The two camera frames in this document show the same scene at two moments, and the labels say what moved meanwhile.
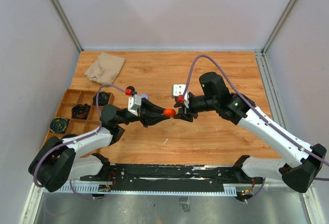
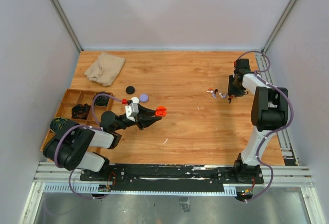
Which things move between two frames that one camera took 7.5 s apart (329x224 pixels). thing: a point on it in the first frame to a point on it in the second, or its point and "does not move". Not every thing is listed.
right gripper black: [186, 116] to [231, 91]
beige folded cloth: [106, 69] does not move
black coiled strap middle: [80, 111] does not move
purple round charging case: [144, 95] does not move
